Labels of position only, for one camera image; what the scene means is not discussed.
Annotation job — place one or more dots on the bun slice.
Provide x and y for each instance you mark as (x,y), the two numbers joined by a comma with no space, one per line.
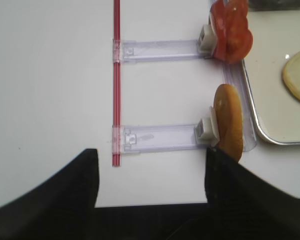
(229,114)
(291,75)

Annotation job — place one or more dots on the clear bottom bun pusher track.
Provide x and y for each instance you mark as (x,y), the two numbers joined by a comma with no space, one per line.
(127,140)

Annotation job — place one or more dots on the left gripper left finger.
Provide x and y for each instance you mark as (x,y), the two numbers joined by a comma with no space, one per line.
(61,208)

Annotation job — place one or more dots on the left red rail strip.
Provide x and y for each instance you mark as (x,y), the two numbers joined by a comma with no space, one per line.
(116,82)

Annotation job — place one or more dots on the white tomato pusher block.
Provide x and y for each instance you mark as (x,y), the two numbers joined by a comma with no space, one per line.
(208,39)

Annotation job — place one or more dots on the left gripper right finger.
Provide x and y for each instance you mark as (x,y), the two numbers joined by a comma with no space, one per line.
(245,207)

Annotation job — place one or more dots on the clear tomato pusher track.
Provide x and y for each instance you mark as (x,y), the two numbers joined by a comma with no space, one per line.
(150,51)

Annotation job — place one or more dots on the white bottom bun pusher block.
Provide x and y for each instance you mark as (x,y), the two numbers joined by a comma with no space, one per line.
(207,131)

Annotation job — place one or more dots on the cream metal tray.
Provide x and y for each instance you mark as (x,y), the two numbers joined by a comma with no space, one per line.
(276,38)

